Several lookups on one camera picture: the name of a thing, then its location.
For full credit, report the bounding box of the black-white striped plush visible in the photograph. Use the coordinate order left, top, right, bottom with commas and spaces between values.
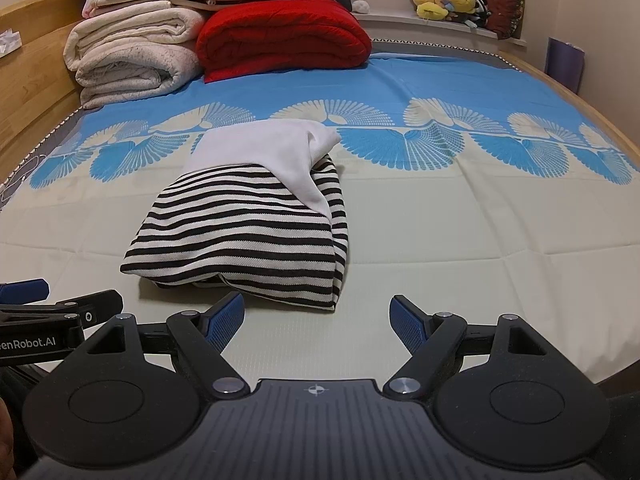
462, 0, 493, 28

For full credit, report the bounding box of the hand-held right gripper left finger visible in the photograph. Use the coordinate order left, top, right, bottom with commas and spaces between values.
65, 291, 251, 400

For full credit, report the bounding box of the blue printed bedsheet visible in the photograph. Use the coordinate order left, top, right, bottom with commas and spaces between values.
0, 42, 640, 391

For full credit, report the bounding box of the wooden bed frame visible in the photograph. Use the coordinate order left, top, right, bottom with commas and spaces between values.
500, 50, 640, 401

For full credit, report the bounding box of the dark red cushion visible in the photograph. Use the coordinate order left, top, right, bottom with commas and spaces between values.
485, 0, 525, 40

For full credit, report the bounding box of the striped white hooded top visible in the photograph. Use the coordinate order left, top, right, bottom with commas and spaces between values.
120, 119, 353, 311

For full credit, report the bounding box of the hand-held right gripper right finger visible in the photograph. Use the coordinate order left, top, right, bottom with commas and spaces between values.
384, 296, 576, 400

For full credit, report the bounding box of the white windowsill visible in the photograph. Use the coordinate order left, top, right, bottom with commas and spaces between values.
352, 10, 528, 51

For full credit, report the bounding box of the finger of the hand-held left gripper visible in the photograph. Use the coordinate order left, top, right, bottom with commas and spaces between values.
0, 289, 124, 322
0, 279, 51, 302

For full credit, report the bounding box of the purple bag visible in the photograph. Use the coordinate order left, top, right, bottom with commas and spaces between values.
546, 36, 586, 95

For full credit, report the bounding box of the cream fleece folded blanket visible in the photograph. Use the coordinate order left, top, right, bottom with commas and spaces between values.
75, 42, 201, 110

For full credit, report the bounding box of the red folded blanket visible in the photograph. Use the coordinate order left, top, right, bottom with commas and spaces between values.
196, 0, 373, 83

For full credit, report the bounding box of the wooden headboard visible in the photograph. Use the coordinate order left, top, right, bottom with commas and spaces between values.
0, 0, 98, 181

